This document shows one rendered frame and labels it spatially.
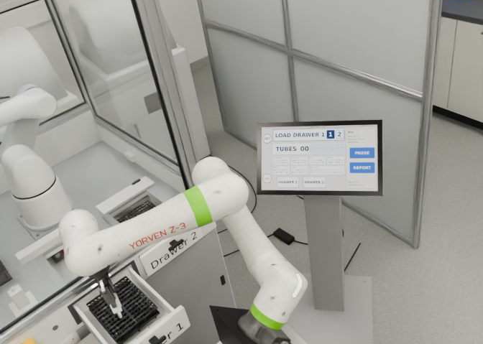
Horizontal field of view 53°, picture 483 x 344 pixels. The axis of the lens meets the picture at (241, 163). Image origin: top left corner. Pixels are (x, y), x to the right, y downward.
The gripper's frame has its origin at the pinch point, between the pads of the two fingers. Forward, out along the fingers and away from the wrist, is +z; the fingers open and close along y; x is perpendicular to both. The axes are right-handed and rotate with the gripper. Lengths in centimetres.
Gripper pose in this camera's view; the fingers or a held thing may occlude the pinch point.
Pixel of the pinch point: (114, 303)
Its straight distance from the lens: 172.7
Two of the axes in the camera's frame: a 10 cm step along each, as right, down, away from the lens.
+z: 1.5, 8.0, 5.7
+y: 3.0, 5.2, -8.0
